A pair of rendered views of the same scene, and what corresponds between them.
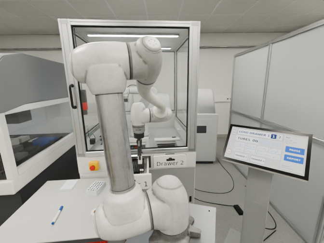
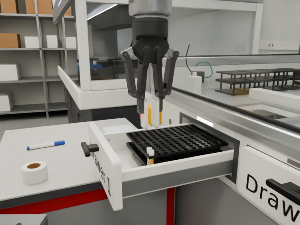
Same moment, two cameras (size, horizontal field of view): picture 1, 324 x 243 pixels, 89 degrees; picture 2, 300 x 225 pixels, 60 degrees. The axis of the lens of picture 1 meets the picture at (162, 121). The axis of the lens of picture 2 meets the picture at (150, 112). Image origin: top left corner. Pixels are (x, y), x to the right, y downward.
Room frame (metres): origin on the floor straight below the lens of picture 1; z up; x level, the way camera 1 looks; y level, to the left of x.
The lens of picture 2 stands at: (0.96, -0.38, 1.15)
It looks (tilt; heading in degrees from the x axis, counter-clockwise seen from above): 15 degrees down; 73
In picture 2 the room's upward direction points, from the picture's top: straight up
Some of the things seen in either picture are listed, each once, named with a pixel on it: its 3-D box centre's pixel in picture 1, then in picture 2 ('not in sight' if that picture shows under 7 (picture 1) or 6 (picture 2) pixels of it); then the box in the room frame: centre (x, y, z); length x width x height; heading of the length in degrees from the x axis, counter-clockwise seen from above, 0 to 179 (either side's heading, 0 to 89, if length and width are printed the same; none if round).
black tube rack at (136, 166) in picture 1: (133, 168); (174, 148); (1.22, 0.24, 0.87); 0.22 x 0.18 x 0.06; 5
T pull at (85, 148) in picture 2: not in sight; (90, 148); (0.99, 0.22, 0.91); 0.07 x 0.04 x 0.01; 95
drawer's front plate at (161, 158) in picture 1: (169, 161); (297, 202); (1.33, -0.07, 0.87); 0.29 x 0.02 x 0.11; 95
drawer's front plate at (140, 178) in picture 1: (130, 182); (102, 158); (1.02, 0.22, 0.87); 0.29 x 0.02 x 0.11; 95
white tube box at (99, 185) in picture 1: (96, 187); not in sight; (1.10, 0.50, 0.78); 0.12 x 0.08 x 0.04; 169
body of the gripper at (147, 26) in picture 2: (139, 138); (150, 40); (1.13, 0.17, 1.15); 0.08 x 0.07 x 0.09; 5
